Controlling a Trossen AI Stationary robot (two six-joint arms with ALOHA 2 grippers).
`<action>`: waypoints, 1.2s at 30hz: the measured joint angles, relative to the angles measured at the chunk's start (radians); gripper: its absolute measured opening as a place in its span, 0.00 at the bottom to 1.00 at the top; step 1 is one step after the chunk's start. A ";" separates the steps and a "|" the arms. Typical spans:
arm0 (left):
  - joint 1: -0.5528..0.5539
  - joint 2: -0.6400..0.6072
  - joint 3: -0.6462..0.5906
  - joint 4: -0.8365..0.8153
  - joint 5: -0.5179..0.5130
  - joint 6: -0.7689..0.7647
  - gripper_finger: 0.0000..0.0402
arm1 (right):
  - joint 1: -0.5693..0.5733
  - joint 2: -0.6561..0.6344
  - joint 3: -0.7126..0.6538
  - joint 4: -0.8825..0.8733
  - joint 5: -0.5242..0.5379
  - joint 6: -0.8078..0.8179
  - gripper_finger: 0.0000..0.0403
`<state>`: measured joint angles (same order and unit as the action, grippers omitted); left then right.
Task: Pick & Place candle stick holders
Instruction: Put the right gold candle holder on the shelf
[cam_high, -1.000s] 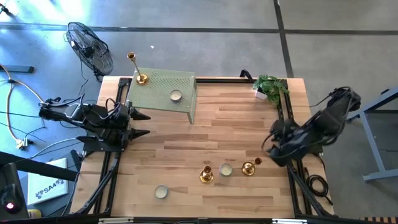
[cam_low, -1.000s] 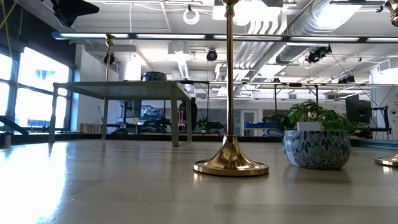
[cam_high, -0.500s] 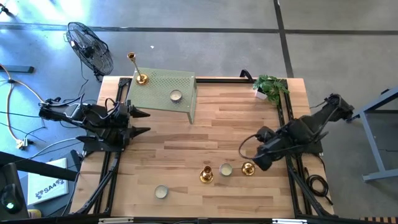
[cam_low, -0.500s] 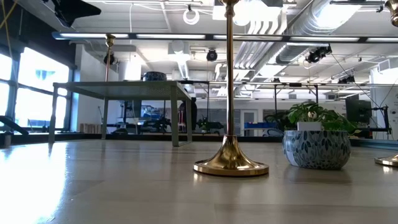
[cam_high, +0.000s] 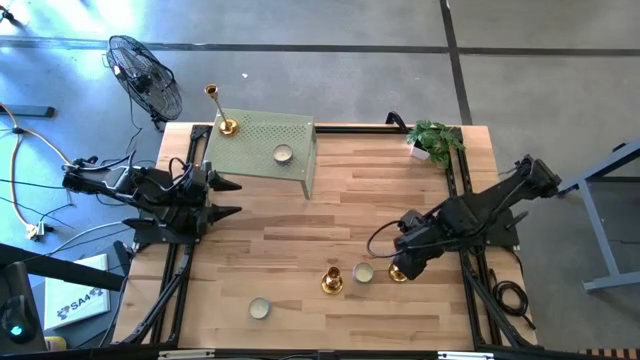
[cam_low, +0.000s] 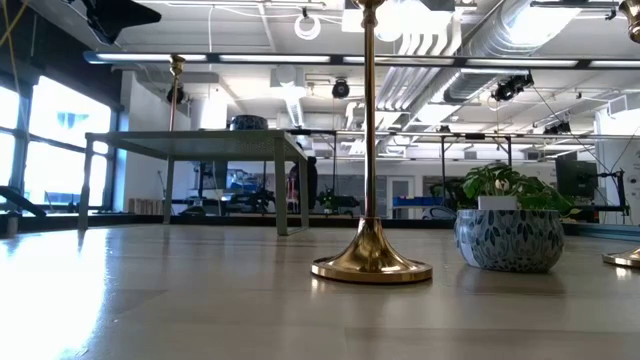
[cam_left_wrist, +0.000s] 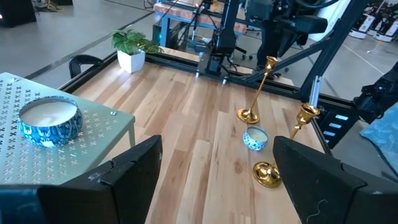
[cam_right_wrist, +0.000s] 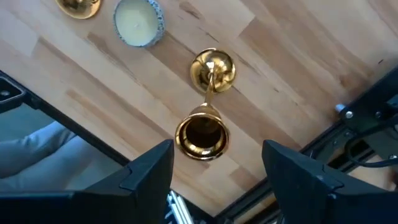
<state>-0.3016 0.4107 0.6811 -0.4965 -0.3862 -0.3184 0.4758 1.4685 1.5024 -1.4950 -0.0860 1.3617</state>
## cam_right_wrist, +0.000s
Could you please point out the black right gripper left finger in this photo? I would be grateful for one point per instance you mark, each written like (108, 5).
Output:
(109, 199)

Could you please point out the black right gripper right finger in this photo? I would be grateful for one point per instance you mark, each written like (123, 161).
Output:
(311, 193)

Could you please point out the gold candlestick holder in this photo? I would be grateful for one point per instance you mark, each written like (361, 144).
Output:
(79, 7)
(214, 71)

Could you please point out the blue patterned candle tin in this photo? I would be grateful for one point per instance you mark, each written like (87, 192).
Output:
(136, 21)

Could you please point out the person's leg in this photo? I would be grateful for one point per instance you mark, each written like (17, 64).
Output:
(37, 155)

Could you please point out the silver metal bracket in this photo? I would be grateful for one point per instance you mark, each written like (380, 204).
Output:
(177, 207)

